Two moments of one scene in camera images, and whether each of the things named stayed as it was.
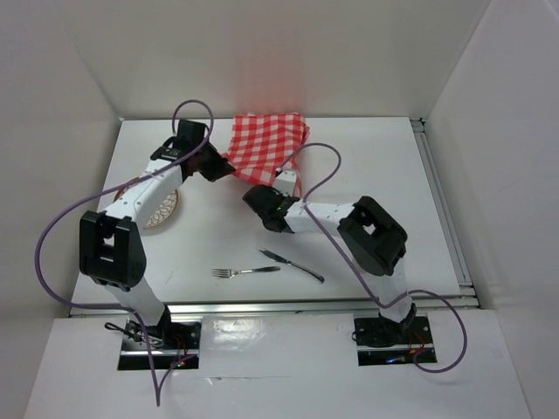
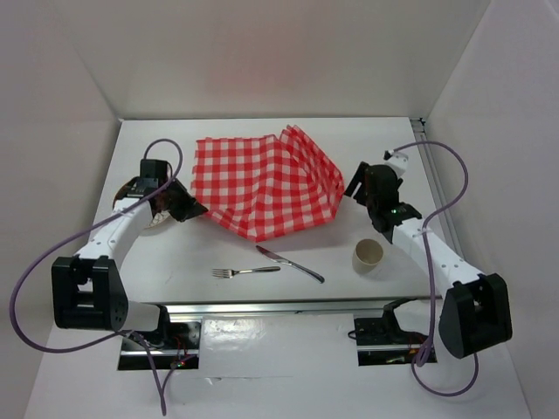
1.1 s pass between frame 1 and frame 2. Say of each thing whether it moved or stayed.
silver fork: stayed
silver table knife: stayed
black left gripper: moved
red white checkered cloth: moved
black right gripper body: moved
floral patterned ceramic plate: stayed
